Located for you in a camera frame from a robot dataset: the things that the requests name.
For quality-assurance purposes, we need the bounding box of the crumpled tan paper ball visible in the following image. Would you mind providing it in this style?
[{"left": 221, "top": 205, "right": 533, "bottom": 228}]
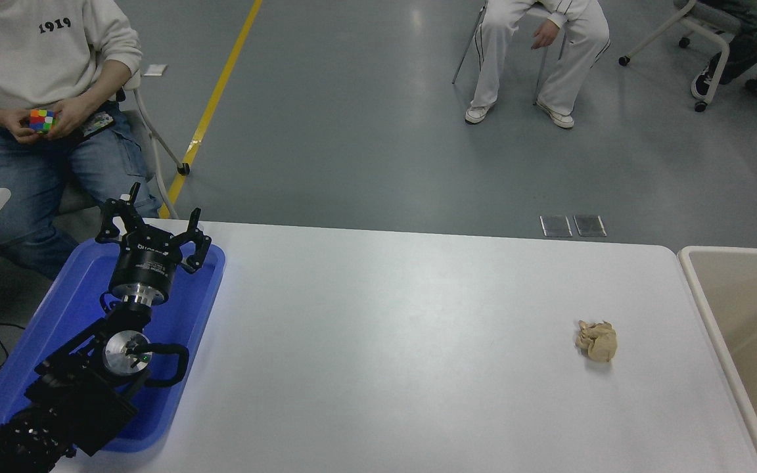
[{"left": 574, "top": 319, "right": 618, "bottom": 363}]

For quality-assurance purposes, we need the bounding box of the colourful puzzle cube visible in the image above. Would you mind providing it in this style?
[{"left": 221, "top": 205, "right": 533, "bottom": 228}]
[{"left": 29, "top": 108, "right": 57, "bottom": 134}]

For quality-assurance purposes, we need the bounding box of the person's right hand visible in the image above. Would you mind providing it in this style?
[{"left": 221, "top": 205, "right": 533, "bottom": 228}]
[{"left": 0, "top": 108, "right": 41, "bottom": 145}]

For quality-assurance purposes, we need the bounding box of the phone with patterned case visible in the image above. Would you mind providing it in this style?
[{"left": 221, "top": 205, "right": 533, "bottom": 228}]
[{"left": 78, "top": 112, "right": 116, "bottom": 139}]

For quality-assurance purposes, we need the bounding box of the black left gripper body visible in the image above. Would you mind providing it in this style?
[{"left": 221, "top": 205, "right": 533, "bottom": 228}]
[{"left": 110, "top": 238, "right": 183, "bottom": 296}]

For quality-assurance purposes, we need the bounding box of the white wheeled chair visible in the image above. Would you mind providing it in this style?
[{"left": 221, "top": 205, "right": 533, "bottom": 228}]
[{"left": 618, "top": 0, "right": 744, "bottom": 112}]

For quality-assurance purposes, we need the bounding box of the blue plastic tray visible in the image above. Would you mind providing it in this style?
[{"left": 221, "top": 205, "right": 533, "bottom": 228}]
[{"left": 0, "top": 236, "right": 227, "bottom": 455}]

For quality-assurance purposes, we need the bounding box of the person's left hand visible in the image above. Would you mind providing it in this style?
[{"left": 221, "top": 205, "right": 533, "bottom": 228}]
[
  {"left": 531, "top": 20, "right": 564, "bottom": 51},
  {"left": 47, "top": 97, "right": 94, "bottom": 140}
]

